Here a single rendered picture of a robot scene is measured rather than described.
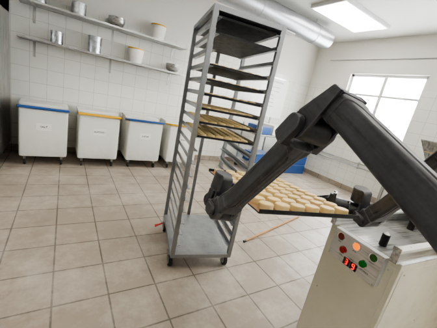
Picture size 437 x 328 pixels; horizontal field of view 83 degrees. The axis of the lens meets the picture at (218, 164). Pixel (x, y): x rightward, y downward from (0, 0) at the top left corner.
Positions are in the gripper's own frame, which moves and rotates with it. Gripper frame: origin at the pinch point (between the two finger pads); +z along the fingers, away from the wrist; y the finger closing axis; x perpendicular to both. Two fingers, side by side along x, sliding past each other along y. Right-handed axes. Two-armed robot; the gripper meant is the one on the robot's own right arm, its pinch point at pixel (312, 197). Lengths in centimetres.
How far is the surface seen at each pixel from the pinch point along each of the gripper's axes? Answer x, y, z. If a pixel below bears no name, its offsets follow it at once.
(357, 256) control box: -5.9, -21.3, -23.3
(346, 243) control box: -9.4, -18.4, -18.4
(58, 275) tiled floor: 26, -91, 137
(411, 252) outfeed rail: -3.1, -11.4, -39.9
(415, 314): -28, -47, -55
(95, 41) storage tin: -124, 102, 332
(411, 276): -9, -23, -44
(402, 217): -60, -10, -46
